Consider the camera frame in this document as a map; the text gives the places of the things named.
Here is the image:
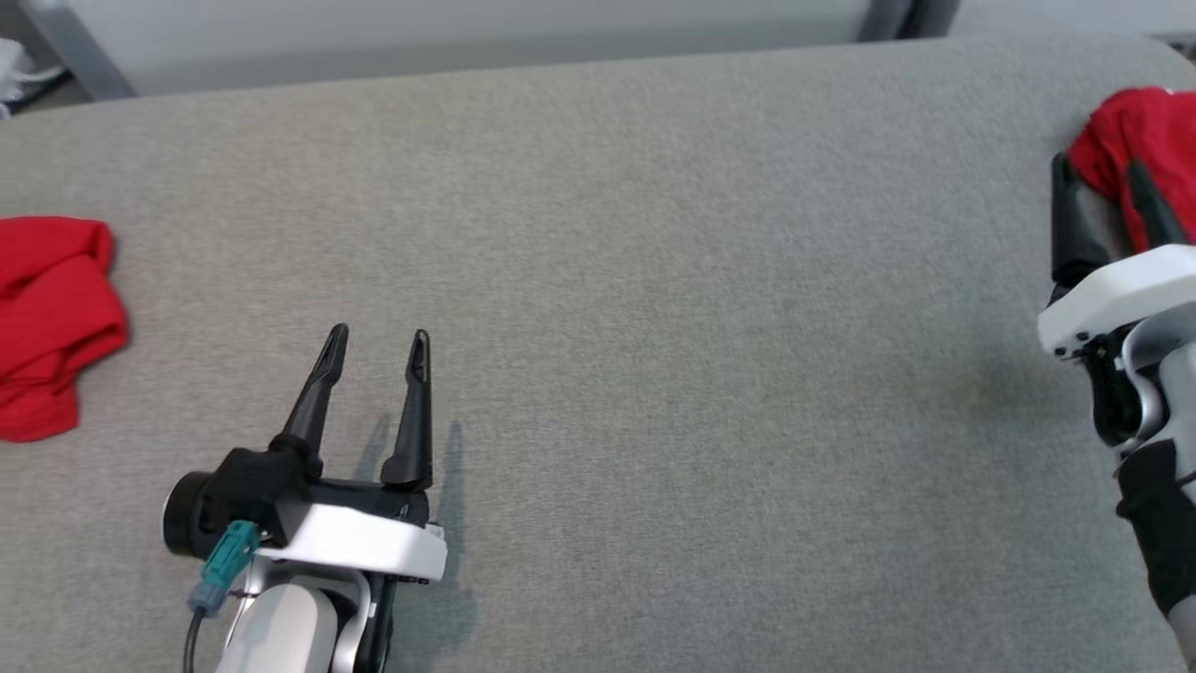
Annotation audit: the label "red jersey with white sleeves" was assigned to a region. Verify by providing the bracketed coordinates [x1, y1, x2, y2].
[0, 217, 129, 442]

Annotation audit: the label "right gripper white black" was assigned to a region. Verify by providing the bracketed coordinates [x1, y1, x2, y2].
[1037, 152, 1196, 361]

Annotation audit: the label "left teal cable connector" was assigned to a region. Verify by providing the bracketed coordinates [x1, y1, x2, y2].
[190, 521, 261, 618]

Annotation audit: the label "grey partition post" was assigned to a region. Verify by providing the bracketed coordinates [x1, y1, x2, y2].
[19, 0, 136, 99]
[858, 0, 912, 43]
[902, 0, 963, 40]

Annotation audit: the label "white partition panel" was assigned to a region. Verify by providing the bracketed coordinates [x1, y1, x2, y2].
[56, 0, 884, 94]
[948, 0, 1196, 38]

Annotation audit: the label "red shorts with white stripe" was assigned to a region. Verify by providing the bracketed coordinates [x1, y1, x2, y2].
[1068, 87, 1196, 253]

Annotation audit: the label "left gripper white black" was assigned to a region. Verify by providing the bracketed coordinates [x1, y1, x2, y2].
[257, 323, 448, 582]

